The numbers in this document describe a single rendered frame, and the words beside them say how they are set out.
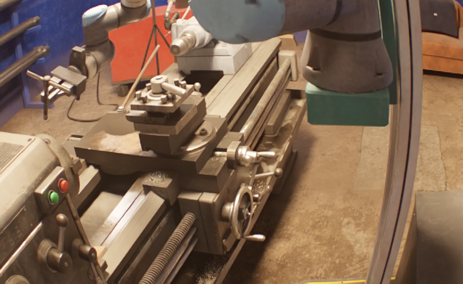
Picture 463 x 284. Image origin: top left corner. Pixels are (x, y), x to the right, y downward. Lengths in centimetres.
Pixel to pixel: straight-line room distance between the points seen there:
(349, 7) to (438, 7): 445
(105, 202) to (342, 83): 137
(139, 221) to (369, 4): 113
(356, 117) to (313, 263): 183
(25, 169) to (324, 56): 69
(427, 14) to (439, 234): 393
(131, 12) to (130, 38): 322
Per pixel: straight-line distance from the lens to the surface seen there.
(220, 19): 68
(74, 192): 148
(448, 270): 136
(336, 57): 79
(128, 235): 159
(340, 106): 81
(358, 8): 78
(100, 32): 150
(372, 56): 81
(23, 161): 111
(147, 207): 170
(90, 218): 191
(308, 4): 68
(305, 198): 310
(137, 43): 474
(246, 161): 179
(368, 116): 82
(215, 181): 177
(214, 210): 179
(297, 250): 269
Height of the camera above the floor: 179
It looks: 26 degrees down
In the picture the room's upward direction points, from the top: 7 degrees counter-clockwise
